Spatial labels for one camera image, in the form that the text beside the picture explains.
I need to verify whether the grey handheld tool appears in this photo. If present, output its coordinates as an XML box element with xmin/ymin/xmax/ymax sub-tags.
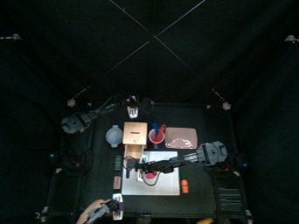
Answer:
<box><xmin>87</xmin><ymin>200</ymin><xmax>121</xmax><ymax>224</ymax></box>

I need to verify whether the wooden drawer cabinet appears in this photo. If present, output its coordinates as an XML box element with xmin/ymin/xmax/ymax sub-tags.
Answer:
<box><xmin>122</xmin><ymin>122</ymin><xmax>149</xmax><ymax>146</ymax></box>

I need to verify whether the person's hand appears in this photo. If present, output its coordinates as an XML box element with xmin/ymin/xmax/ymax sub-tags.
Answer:
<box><xmin>77</xmin><ymin>199</ymin><xmax>113</xmax><ymax>224</ymax></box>

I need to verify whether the dark green toy block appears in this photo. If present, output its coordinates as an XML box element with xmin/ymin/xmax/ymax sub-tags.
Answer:
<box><xmin>114</xmin><ymin>155</ymin><xmax>125</xmax><ymax>172</ymax></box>

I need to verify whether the red white striped toy block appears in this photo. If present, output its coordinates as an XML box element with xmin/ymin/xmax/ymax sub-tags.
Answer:
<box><xmin>113</xmin><ymin>175</ymin><xmax>123</xmax><ymax>190</ymax></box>

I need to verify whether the white cutting board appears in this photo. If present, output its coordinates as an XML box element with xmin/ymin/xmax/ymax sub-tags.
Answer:
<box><xmin>121</xmin><ymin>150</ymin><xmax>183</xmax><ymax>196</ymax></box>

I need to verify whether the red cup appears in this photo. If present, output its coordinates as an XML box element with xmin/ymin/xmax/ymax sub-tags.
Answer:
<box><xmin>149</xmin><ymin>129</ymin><xmax>167</xmax><ymax>144</ymax></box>

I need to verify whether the orange toy carrot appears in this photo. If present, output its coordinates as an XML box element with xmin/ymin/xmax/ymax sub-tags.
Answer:
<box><xmin>181</xmin><ymin>174</ymin><xmax>191</xmax><ymax>194</ymax></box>

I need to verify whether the blue toy utensil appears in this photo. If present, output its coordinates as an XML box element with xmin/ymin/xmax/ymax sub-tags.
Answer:
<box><xmin>153</xmin><ymin>122</ymin><xmax>162</xmax><ymax>138</ymax></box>

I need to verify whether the red toy utensil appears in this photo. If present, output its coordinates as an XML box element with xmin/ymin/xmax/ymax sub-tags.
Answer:
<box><xmin>157</xmin><ymin>123</ymin><xmax>169</xmax><ymax>139</ymax></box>

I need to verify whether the pink square tray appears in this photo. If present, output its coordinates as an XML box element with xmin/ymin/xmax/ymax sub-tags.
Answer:
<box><xmin>163</xmin><ymin>127</ymin><xmax>199</xmax><ymax>151</ymax></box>

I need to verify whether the white purple toy block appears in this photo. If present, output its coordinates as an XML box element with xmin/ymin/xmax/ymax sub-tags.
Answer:
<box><xmin>111</xmin><ymin>192</ymin><xmax>127</xmax><ymax>221</ymax></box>

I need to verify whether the black printed sheet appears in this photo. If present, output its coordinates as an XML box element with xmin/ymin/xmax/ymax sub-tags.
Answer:
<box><xmin>217</xmin><ymin>185</ymin><xmax>246</xmax><ymax>217</ymax></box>

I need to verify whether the yellow object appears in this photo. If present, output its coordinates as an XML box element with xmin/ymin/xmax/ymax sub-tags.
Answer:
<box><xmin>195</xmin><ymin>217</ymin><xmax>217</xmax><ymax>224</ymax></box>

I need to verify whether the black cable loop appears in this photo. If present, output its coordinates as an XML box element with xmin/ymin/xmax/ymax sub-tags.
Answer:
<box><xmin>137</xmin><ymin>171</ymin><xmax>162</xmax><ymax>186</ymax></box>

